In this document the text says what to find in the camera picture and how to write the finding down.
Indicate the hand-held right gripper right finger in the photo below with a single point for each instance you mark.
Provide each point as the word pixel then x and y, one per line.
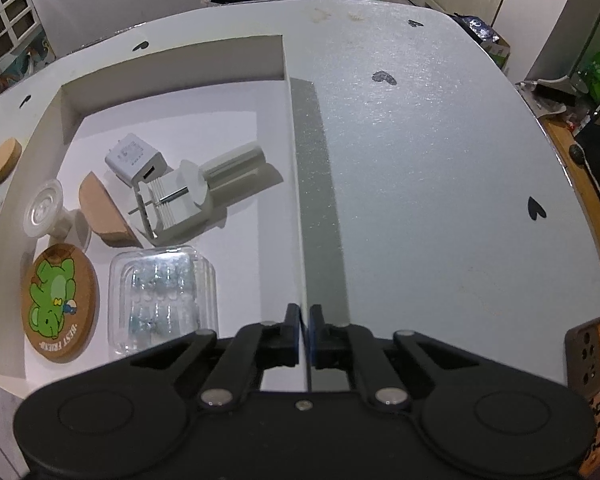
pixel 312 345

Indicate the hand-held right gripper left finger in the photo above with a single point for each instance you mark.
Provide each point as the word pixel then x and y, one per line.
pixel 297 342

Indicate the shallow white box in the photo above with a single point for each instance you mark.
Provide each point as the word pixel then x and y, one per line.
pixel 240 270

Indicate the wooden half-round block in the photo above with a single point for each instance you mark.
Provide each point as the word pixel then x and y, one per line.
pixel 100 210

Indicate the white charger adapter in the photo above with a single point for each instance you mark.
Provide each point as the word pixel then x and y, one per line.
pixel 130 156

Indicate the clear plastic suction cup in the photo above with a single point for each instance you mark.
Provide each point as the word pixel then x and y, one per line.
pixel 42 207

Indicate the clear plastic case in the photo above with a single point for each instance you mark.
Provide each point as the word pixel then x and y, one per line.
pixel 160 290

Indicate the round green elephant coaster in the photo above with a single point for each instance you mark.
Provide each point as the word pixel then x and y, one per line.
pixel 55 300

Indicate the phone with orange case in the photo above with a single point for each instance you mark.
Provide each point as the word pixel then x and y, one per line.
pixel 587 360

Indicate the dark round knob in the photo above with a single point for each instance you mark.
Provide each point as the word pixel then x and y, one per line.
pixel 576 154

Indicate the round wooden lid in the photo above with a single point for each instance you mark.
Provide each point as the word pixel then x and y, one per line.
pixel 7 160

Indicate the dark blue patterned bag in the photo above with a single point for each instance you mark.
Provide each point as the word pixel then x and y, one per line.
pixel 477 27

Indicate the colourful printed bag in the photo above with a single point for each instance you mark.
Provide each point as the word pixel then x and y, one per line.
pixel 25 62

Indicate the grey refrigerator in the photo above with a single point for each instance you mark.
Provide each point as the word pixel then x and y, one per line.
pixel 565 20

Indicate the white drawer cabinet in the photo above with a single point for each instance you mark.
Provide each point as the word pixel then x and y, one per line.
pixel 5 15

